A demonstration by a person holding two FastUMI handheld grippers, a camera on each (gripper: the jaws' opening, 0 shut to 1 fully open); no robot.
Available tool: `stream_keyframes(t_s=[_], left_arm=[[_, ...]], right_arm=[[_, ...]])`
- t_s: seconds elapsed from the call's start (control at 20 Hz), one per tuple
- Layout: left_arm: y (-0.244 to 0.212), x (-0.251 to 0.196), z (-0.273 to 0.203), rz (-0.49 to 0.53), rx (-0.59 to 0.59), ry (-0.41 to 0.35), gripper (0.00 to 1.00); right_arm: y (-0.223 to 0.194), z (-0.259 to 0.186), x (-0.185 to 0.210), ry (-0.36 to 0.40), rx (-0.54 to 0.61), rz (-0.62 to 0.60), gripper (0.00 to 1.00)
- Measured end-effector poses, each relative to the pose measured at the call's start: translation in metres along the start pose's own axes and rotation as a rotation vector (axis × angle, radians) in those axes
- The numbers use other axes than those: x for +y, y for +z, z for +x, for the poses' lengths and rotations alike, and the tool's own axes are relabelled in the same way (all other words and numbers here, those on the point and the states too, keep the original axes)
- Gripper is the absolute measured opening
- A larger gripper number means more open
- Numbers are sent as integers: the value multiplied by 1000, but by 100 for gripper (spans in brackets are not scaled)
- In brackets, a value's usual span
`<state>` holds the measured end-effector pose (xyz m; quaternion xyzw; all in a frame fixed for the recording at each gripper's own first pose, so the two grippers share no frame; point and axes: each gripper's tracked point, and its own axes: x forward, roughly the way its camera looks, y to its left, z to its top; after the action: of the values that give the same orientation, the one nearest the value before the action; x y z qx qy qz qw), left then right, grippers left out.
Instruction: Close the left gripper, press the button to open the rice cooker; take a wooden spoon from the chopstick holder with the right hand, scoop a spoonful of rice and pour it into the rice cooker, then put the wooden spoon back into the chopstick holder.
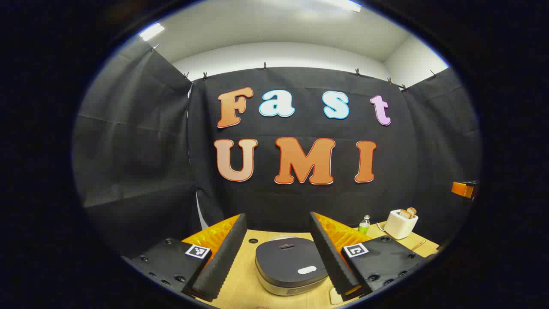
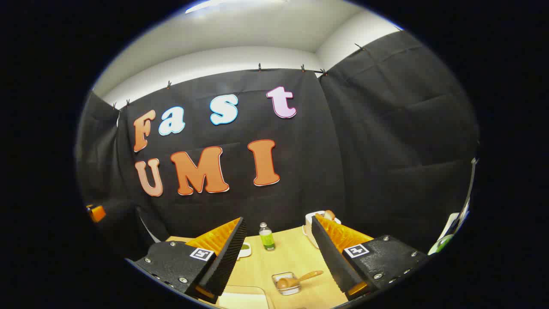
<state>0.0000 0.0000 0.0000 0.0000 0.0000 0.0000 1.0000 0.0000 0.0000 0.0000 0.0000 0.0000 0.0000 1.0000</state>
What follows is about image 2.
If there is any green label plastic bottle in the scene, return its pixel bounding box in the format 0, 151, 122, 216
259, 222, 276, 251

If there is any white toaster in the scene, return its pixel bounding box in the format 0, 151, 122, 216
302, 210, 342, 249

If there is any metal wire chopstick holder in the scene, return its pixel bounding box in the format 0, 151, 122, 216
271, 272, 302, 296

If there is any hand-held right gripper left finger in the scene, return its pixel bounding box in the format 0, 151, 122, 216
131, 217, 248, 305

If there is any clear container of rice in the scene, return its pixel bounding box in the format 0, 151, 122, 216
218, 285, 271, 309

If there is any wooden spoon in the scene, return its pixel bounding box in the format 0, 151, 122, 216
277, 270, 324, 290

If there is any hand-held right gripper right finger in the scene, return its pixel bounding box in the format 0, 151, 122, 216
311, 214, 430, 302

